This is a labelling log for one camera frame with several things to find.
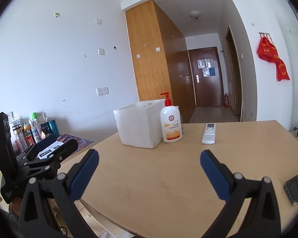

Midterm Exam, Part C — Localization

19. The red fire extinguisher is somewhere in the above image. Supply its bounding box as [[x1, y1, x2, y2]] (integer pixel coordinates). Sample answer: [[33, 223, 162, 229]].
[[224, 93, 230, 108]]

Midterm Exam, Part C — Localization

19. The white styrofoam box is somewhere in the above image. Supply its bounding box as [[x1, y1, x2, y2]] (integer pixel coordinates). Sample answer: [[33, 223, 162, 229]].
[[113, 99, 164, 149]]

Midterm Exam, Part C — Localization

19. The red hanging banner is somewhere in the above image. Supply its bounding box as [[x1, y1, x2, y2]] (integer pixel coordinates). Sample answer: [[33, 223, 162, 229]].
[[257, 34, 290, 82]]

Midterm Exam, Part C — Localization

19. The ceiling lamp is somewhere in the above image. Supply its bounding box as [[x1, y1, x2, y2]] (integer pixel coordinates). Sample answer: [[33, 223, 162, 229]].
[[189, 11, 201, 20]]

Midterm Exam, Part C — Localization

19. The white lotion pump bottle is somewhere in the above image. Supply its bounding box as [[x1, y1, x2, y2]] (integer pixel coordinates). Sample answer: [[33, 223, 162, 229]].
[[160, 92, 182, 143]]

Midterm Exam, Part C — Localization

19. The green cap spray can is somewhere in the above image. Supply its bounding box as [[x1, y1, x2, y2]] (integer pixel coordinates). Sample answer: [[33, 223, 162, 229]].
[[32, 112, 42, 143]]

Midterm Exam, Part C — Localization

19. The teal canister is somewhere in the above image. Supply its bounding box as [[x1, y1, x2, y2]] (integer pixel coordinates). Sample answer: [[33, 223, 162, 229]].
[[48, 119, 60, 136]]

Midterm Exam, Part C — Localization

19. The wooden wardrobe cabinet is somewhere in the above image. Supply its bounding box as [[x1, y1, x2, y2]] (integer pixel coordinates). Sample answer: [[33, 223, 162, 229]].
[[125, 0, 195, 123]]

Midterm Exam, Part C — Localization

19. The black smartphone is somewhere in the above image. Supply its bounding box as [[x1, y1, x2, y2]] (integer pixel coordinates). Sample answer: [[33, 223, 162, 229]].
[[284, 174, 298, 205]]

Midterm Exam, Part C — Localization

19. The colourful patterned mat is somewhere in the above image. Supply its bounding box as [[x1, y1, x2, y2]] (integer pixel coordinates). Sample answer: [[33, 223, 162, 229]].
[[57, 134, 94, 152]]

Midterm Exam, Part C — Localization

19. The dark brown entrance door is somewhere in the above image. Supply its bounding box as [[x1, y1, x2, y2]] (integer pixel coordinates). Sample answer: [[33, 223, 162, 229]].
[[188, 47, 224, 107]]

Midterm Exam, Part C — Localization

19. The blue spray bottle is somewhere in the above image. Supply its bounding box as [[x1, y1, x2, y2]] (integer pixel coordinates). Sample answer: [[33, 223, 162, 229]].
[[176, 106, 184, 135]]

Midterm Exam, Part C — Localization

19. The double wall socket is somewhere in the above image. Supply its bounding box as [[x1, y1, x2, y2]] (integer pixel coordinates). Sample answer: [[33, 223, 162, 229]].
[[96, 87, 109, 96]]

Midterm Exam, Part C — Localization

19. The white wall switch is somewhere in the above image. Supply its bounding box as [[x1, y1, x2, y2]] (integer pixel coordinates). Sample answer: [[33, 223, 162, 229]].
[[98, 48, 105, 55]]

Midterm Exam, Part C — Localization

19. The white air conditioner remote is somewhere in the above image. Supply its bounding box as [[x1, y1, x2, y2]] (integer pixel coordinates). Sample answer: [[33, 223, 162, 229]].
[[201, 123, 216, 145]]

